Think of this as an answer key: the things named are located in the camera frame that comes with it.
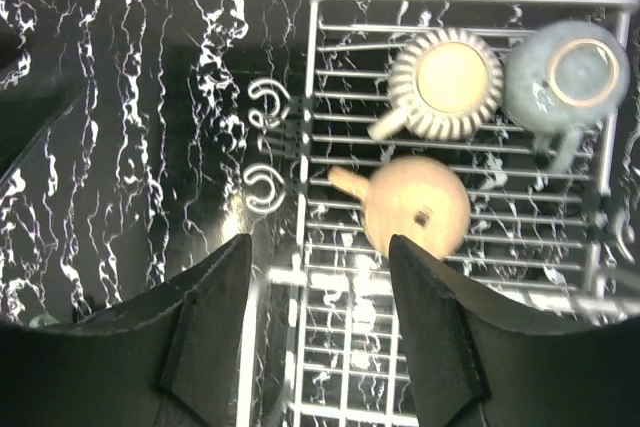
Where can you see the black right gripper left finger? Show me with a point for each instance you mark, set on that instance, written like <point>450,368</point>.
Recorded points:
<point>164,358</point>

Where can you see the grey-blue speckled ceramic mug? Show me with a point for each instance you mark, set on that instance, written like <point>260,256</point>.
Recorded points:
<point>562,80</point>

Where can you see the silver wire dish rack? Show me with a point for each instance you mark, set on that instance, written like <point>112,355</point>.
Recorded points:
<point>449,263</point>

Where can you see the white ribbed ceramic mug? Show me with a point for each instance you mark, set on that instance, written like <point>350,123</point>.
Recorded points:
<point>443,85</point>

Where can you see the tan glazed ceramic mug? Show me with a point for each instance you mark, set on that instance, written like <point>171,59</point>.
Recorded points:
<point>414,196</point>

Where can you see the mint green cup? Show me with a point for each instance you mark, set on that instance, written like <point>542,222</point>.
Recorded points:
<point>42,320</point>

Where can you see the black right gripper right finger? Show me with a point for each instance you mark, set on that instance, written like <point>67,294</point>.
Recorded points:
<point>478,358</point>

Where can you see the black marble pattern mat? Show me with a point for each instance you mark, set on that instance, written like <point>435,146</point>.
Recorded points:
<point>125,133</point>

